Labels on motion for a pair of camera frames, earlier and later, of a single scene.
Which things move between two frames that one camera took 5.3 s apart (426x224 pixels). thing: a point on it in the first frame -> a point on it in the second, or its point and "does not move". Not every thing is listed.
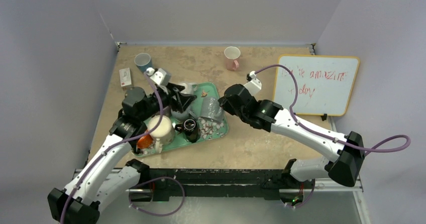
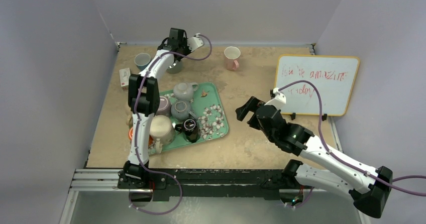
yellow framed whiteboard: (324, 84) does not move
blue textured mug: (143, 61) does not move
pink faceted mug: (232, 54) does not move
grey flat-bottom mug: (211, 109) -> (176, 68)
